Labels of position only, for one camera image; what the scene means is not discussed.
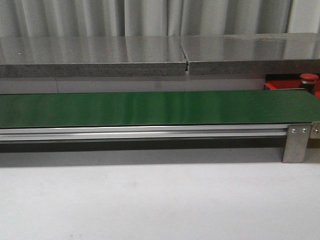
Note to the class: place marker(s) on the red mushroom push button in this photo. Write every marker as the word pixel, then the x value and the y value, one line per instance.
pixel 308 82

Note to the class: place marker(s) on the grey stone countertop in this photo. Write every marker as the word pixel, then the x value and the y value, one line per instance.
pixel 153 63

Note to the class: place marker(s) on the red plastic tray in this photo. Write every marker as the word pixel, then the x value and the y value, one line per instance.
pixel 289 84

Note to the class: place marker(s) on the green conveyor belt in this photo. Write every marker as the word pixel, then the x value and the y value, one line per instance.
pixel 158 108

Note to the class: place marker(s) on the white pleated curtain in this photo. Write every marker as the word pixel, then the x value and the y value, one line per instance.
pixel 62 18

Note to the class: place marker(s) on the steel conveyor support bracket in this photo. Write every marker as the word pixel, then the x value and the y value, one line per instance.
pixel 296 143

